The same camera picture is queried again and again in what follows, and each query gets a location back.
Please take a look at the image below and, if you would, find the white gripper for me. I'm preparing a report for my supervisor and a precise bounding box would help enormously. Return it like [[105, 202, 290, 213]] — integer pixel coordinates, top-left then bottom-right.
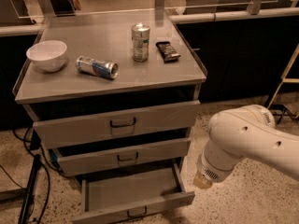
[[192, 140, 243, 189]]

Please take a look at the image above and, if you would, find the grey bottom drawer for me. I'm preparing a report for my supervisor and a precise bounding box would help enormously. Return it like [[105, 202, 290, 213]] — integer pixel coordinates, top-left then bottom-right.
[[72, 160, 194, 224]]

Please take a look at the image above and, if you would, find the grey drawer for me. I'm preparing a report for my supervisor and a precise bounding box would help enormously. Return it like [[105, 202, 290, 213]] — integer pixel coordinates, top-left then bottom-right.
[[72, 160, 194, 224], [34, 101, 200, 148], [58, 138, 191, 176]]

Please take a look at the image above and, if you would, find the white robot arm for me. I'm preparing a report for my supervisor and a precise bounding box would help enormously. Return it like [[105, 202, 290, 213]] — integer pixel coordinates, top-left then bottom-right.
[[193, 105, 299, 189]]

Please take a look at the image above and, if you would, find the grey metal drawer cabinet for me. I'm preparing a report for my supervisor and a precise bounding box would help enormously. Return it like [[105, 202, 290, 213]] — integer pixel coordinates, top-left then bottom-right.
[[12, 8, 208, 179]]

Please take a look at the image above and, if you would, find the grey middle drawer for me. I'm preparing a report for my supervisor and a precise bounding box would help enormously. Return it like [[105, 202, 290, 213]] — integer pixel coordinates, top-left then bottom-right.
[[58, 138, 191, 176]]

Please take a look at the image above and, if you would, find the grey top drawer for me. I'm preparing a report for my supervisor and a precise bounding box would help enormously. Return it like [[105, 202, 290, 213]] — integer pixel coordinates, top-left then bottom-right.
[[34, 101, 200, 148]]

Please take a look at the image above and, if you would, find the dark chocolate bar wrapper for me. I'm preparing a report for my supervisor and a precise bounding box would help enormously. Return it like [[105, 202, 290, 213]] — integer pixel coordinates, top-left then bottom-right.
[[156, 41, 180, 63]]

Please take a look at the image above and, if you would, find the blue silver lying can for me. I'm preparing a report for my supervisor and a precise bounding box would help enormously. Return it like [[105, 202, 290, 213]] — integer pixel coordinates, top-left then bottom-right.
[[76, 56, 119, 80]]

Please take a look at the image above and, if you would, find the silver green upright can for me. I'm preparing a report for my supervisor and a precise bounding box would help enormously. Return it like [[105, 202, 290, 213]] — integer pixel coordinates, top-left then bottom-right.
[[131, 23, 150, 62]]

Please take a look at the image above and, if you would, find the black stand leg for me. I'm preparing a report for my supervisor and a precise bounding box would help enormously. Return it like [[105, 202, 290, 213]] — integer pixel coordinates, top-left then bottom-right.
[[18, 154, 41, 224]]

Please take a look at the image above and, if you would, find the white ceramic bowl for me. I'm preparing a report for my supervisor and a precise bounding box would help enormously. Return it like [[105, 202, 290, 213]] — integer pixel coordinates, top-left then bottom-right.
[[26, 40, 67, 72]]

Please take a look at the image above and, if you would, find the yellow wheeled cart frame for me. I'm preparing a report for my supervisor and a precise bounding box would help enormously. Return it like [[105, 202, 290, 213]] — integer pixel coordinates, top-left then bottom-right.
[[264, 44, 299, 119]]

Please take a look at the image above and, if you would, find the black floor cable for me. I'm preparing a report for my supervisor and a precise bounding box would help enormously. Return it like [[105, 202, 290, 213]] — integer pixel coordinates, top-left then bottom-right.
[[0, 126, 68, 224]]

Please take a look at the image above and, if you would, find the white horizontal rail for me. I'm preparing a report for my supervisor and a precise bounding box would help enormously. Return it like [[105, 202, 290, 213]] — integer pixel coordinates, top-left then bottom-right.
[[169, 7, 299, 24]]

